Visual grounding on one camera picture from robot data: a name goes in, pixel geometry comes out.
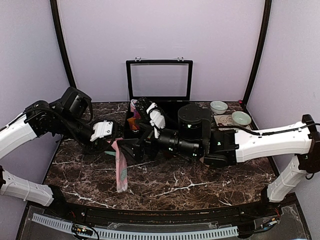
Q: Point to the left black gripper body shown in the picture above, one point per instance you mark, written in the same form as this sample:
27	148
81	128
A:
96	146

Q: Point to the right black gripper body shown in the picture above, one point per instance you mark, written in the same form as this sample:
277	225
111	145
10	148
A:
153	151

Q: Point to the pink patterned sock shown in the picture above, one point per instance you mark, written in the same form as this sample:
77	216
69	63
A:
120	167

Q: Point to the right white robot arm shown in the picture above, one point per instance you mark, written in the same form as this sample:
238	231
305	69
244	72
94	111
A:
222	146

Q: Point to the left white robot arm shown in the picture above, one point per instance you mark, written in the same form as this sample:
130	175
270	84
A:
70	116

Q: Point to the rolled orange sock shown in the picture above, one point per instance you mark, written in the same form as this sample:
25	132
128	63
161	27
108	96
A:
132	124

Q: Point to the rolled purple red sock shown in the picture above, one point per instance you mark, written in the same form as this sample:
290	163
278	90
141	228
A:
136	115

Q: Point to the rolled pink white sock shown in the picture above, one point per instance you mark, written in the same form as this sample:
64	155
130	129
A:
133	105

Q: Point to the black glass-lid storage box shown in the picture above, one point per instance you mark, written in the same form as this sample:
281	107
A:
166	82

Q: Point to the far pale green bowl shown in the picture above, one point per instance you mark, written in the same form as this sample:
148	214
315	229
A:
218	107

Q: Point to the pale green bowl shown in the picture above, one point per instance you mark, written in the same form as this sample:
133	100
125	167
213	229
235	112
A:
218	107
240	118

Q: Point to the floral square plate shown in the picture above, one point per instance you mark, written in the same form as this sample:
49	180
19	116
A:
226	120

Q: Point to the near pale green bowl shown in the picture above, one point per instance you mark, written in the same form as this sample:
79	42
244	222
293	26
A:
240	118

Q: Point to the small circuit board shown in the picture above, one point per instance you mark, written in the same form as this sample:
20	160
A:
81	230

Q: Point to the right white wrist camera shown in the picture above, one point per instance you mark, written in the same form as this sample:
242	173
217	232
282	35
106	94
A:
150	112

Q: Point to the white slotted cable duct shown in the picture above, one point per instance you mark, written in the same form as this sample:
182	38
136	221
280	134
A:
122	231

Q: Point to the left black frame post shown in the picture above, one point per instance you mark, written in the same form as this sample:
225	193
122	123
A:
61	43

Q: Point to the black frame post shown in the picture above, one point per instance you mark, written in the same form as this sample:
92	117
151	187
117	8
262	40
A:
258	53
61	43

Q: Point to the right black frame post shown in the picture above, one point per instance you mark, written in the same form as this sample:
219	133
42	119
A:
258	53

